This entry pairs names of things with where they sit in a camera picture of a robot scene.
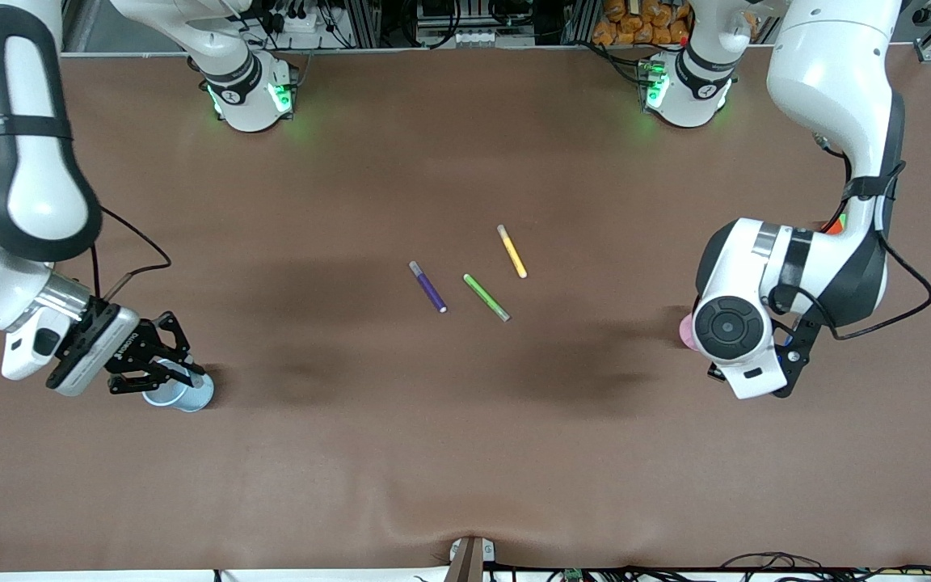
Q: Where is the purple marker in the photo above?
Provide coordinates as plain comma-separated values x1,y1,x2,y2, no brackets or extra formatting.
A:
409,260,448,314

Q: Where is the green marker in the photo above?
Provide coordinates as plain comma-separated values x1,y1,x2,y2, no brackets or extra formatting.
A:
463,273,511,323

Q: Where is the blue mesh cup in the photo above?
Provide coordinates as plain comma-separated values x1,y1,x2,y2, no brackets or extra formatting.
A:
142,360,215,413

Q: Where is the black cable bundle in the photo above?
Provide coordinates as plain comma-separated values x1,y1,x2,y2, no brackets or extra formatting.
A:
720,552,931,582

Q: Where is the yellow marker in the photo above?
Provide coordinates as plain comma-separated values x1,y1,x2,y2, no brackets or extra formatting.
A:
497,224,529,280

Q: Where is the white power strip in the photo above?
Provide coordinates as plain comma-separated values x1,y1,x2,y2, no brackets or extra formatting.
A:
272,10,321,33

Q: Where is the brown table mat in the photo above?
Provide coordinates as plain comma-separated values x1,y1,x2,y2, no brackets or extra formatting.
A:
0,44,931,571

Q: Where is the aluminium frame profile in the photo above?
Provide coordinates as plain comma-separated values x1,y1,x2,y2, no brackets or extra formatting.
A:
346,0,382,49
564,0,600,45

